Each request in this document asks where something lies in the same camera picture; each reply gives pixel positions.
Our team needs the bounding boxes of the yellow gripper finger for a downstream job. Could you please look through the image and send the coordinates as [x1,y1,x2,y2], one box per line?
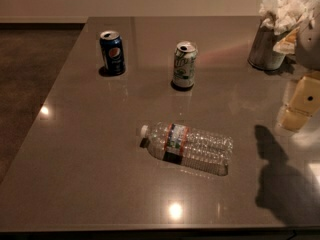
[279,71,320,132]

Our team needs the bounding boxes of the clear plastic water bottle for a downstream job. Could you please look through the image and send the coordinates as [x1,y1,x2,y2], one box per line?
[140,122,233,176]

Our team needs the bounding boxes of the white green soda can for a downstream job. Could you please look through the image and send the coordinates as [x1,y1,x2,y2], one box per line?
[172,41,198,90]

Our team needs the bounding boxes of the blue pepsi can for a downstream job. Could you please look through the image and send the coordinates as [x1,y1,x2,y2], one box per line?
[99,30,126,75]

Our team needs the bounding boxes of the metal napkin holder cup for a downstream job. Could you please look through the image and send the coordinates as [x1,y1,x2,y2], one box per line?
[248,26,285,71]

